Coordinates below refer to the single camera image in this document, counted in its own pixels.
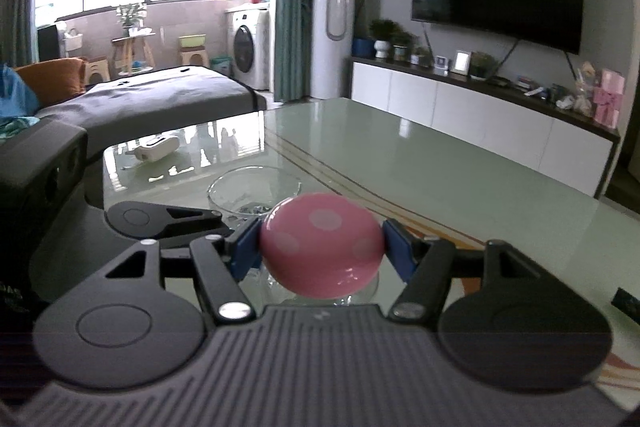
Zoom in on white standing air conditioner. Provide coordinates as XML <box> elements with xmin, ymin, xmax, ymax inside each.
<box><xmin>310</xmin><ymin>0</ymin><xmax>359</xmax><ymax>100</ymax></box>

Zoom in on white television cabinet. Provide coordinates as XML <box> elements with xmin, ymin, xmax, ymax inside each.
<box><xmin>349</xmin><ymin>55</ymin><xmax>621</xmax><ymax>200</ymax></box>

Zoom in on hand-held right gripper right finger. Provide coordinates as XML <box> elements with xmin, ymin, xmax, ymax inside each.
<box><xmin>381</xmin><ymin>219</ymin><xmax>544</xmax><ymax>324</ymax></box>

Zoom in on clear glass cup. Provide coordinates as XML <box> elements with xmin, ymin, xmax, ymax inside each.
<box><xmin>207</xmin><ymin>165</ymin><xmax>304</xmax><ymax>223</ymax></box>

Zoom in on potted plant in white pot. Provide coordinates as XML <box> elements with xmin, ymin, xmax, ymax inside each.
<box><xmin>368</xmin><ymin>19</ymin><xmax>401</xmax><ymax>59</ymax></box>

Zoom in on orange cushion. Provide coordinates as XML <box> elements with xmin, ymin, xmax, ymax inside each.
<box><xmin>13</xmin><ymin>56</ymin><xmax>89</xmax><ymax>110</ymax></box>

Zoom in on wooden stool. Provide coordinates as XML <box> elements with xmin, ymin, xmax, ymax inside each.
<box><xmin>110</xmin><ymin>34</ymin><xmax>156</xmax><ymax>76</ymax></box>

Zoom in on grey sofa bed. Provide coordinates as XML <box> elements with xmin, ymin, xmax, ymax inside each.
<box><xmin>34</xmin><ymin>65</ymin><xmax>268</xmax><ymax>158</ymax></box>

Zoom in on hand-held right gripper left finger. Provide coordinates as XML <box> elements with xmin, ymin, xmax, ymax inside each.
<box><xmin>104</xmin><ymin>217</ymin><xmax>264</xmax><ymax>327</ymax></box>

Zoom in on grass plant in pot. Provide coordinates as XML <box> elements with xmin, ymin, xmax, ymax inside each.
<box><xmin>469</xmin><ymin>51</ymin><xmax>499</xmax><ymax>80</ymax></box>

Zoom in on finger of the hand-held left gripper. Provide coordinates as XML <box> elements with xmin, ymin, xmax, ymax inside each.
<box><xmin>161</xmin><ymin>205</ymin><xmax>237</xmax><ymax>239</ymax></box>

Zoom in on blue cloth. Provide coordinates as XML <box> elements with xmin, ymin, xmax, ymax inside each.
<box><xmin>0</xmin><ymin>64</ymin><xmax>40</xmax><ymax>124</ymax></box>

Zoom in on flowering potted plant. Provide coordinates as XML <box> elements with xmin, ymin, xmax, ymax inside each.
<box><xmin>115</xmin><ymin>2</ymin><xmax>149</xmax><ymax>28</ymax></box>

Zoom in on white washing machine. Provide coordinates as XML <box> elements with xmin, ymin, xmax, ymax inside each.
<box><xmin>225</xmin><ymin>4</ymin><xmax>271</xmax><ymax>90</ymax></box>

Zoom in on wrapped flower bouquet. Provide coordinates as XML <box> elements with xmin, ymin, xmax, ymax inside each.
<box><xmin>574</xmin><ymin>61</ymin><xmax>601</xmax><ymax>113</ymax></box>

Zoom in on beige plastic stool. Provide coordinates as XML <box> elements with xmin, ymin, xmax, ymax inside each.
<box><xmin>179</xmin><ymin>49</ymin><xmax>210</xmax><ymax>69</ymax></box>

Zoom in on black ribbed stick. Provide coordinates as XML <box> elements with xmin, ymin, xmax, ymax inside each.
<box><xmin>612</xmin><ymin>287</ymin><xmax>640</xmax><ymax>316</ymax></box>

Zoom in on pink gift box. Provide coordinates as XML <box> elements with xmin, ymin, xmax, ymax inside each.
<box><xmin>594</xmin><ymin>69</ymin><xmax>626</xmax><ymax>129</ymax></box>

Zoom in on small dark potted plant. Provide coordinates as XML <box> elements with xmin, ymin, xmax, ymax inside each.
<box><xmin>390</xmin><ymin>31</ymin><xmax>414</xmax><ymax>62</ymax></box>

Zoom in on white handheld device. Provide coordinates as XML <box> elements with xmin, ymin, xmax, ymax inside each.
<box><xmin>127</xmin><ymin>134</ymin><xmax>181</xmax><ymax>163</ymax></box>

